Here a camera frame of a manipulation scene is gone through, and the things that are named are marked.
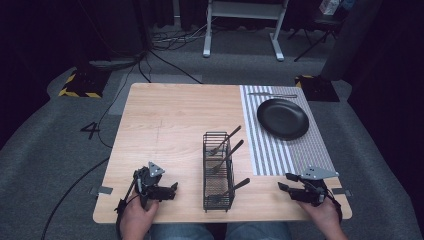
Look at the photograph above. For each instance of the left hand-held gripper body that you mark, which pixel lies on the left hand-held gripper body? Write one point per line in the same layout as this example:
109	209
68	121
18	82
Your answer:
146	185

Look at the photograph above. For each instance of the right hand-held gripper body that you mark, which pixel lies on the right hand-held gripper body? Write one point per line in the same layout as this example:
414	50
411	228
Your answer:
311	191

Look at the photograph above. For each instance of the person's right hand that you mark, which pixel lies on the person's right hand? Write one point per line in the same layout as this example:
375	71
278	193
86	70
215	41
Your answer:
321	216

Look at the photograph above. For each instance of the person's left hand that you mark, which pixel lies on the person's left hand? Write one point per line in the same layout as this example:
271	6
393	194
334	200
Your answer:
138	216

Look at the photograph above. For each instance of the grey striped placemat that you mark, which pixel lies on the grey striped placemat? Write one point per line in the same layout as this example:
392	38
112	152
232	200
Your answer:
310	153

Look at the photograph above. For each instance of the grey tape piece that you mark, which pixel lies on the grey tape piece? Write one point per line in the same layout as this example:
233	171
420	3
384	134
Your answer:
341	192
104	190

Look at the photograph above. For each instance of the person's legs in jeans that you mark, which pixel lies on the person's legs in jeans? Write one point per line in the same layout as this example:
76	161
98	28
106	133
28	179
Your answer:
258	231

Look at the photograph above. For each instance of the black round plate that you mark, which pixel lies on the black round plate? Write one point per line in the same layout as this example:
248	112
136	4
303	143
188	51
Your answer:
282	119

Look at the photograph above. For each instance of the black tape floor marking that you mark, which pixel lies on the black tape floor marking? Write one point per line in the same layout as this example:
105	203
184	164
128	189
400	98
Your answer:
90	130

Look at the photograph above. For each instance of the black stand base striped tape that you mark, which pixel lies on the black stand base striped tape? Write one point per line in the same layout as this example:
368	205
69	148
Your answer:
85	83
318	88

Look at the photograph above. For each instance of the black folding chair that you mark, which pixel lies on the black folding chair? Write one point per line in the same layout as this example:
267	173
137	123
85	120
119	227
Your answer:
320	23

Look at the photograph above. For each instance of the white metal desk frame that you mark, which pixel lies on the white metal desk frame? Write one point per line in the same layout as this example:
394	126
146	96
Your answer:
245	10

